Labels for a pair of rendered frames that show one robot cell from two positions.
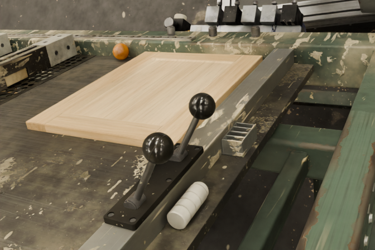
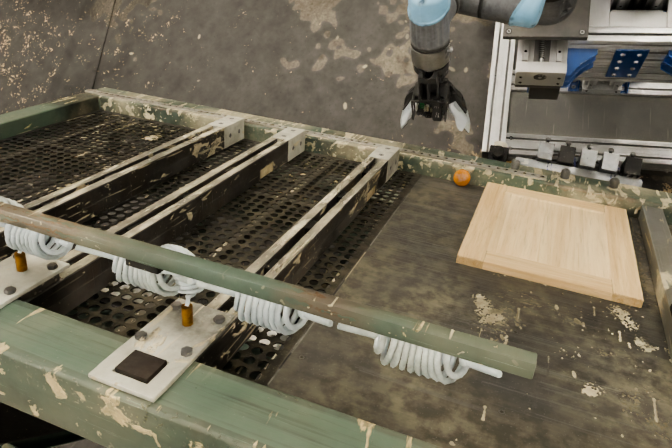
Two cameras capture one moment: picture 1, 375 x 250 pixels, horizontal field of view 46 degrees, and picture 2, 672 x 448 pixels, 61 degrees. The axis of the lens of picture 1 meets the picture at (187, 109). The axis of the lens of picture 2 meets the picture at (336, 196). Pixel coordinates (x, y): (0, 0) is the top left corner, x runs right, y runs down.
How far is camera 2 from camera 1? 0.88 m
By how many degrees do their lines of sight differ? 10
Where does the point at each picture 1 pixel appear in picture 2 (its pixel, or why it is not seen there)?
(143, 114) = (575, 263)
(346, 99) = not seen: hidden behind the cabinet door
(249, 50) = (612, 202)
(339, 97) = not seen: hidden behind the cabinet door
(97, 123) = (540, 267)
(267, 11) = (610, 160)
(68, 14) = (268, 92)
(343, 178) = not seen: outside the picture
